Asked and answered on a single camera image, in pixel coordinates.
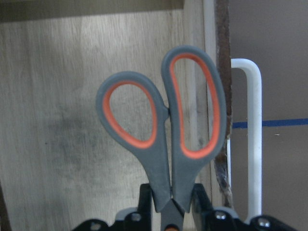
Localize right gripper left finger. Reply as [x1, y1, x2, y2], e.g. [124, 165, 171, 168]
[138, 183, 153, 223]

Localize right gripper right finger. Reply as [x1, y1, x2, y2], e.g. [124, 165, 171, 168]
[192, 183, 213, 228]

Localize grey orange scissors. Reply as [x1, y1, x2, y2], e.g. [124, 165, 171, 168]
[96, 45, 227, 231]

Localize wooden drawer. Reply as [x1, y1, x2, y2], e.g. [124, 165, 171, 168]
[0, 0, 228, 231]

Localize white drawer handle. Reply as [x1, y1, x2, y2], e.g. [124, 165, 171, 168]
[231, 58, 262, 223]

